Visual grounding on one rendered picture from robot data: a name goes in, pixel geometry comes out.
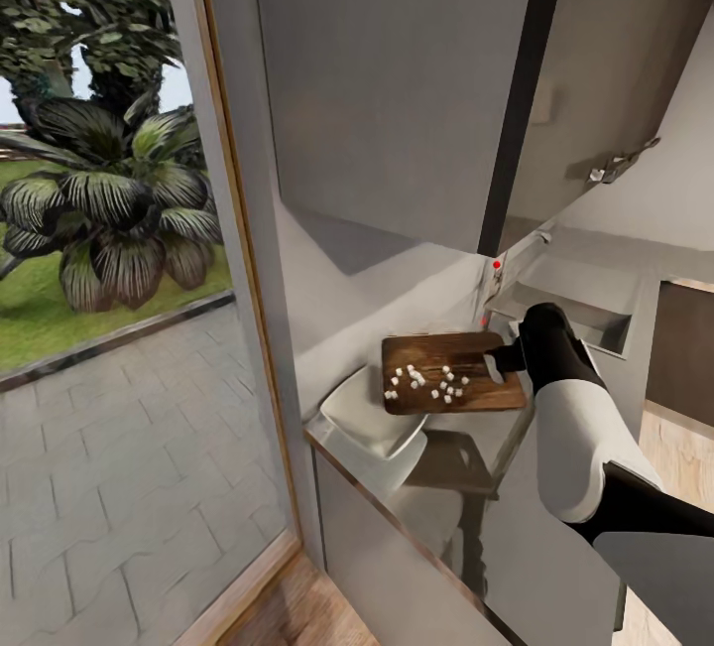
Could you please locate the bowl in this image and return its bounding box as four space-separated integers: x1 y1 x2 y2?
319 365 427 462

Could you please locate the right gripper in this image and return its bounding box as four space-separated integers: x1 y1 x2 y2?
493 341 525 373

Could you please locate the cutting board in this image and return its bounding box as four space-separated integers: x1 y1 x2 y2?
379 331 528 416

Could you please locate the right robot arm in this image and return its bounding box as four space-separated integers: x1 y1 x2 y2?
493 303 714 646

